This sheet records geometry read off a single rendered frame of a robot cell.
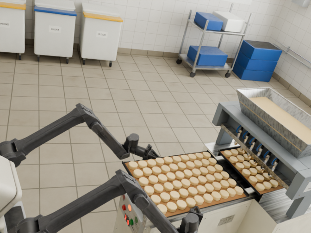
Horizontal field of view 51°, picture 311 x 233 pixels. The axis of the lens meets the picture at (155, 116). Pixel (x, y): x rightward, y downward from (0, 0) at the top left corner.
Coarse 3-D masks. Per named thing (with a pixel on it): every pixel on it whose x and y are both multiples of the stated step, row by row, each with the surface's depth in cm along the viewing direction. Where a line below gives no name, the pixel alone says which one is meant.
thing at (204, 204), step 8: (144, 160) 182; (200, 160) 196; (128, 168) 172; (160, 168) 180; (144, 176) 170; (184, 176) 179; (192, 176) 181; (152, 184) 167; (200, 184) 177; (168, 192) 165; (208, 192) 173; (176, 200) 162; (184, 200) 163; (224, 200) 171; (176, 208) 157
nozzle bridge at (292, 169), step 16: (224, 112) 211; (240, 112) 205; (224, 128) 213; (240, 128) 208; (256, 128) 192; (240, 144) 202; (256, 144) 197; (272, 144) 180; (256, 160) 192; (272, 160) 188; (288, 160) 170; (304, 160) 173; (272, 176) 182; (288, 176) 179; (304, 176) 161; (288, 192) 170; (304, 192) 170; (304, 208) 183
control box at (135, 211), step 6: (120, 198) 179; (126, 198) 172; (120, 204) 180; (126, 204) 173; (132, 204) 168; (126, 210) 173; (132, 210) 167; (138, 210) 165; (126, 216) 173; (132, 216) 167; (138, 216) 162; (138, 222) 161; (132, 228) 168; (138, 228) 162
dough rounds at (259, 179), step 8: (224, 152) 210; (232, 152) 212; (240, 152) 214; (232, 160) 205; (240, 160) 207; (248, 160) 211; (240, 168) 200; (248, 168) 204; (256, 168) 203; (248, 176) 197; (256, 176) 196; (264, 176) 198; (256, 184) 190; (264, 184) 191; (272, 184) 193; (280, 184) 196; (264, 192) 188
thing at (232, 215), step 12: (228, 204) 182; (240, 204) 187; (120, 216) 190; (204, 216) 175; (216, 216) 181; (228, 216) 188; (240, 216) 196; (120, 228) 191; (144, 228) 163; (156, 228) 160; (204, 228) 183; (216, 228) 190; (228, 228) 197
